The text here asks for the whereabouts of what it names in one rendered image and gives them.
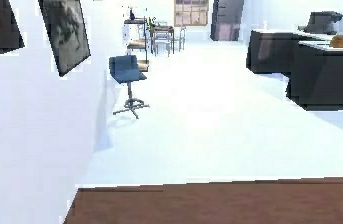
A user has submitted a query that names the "blue swivel office chair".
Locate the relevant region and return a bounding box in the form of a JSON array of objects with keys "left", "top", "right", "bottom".
[{"left": 108, "top": 54, "right": 151, "bottom": 120}]

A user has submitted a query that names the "grey dining chair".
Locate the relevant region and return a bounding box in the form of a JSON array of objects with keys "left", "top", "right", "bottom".
[{"left": 153, "top": 29, "right": 173, "bottom": 57}]

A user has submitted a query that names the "black metal wooden shelf unit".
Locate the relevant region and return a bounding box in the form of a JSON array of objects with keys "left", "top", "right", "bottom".
[{"left": 123, "top": 17, "right": 151, "bottom": 73}]

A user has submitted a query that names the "wooden dining table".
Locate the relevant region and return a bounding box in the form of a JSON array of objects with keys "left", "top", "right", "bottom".
[{"left": 151, "top": 24, "right": 176, "bottom": 55}]

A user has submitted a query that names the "wooden framed window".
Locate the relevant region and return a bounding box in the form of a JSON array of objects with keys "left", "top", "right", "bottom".
[{"left": 173, "top": 0, "right": 210, "bottom": 27}]

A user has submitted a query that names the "dark grey fridge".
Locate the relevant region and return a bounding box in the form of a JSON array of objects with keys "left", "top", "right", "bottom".
[{"left": 210, "top": 0, "right": 245, "bottom": 42}]

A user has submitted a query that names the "black kitchen counter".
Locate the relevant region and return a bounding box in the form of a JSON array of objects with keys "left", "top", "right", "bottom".
[{"left": 245, "top": 29, "right": 333, "bottom": 78}]

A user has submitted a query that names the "black kitchen island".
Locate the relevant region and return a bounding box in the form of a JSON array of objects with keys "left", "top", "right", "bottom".
[{"left": 286, "top": 40, "right": 343, "bottom": 112}]

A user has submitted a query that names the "black coffee machine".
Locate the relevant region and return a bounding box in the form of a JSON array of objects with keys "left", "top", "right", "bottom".
[{"left": 297, "top": 11, "right": 343, "bottom": 36}]

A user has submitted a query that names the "grey framed wall picture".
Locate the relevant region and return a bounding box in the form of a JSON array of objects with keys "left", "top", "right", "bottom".
[{"left": 37, "top": 0, "right": 92, "bottom": 78}]

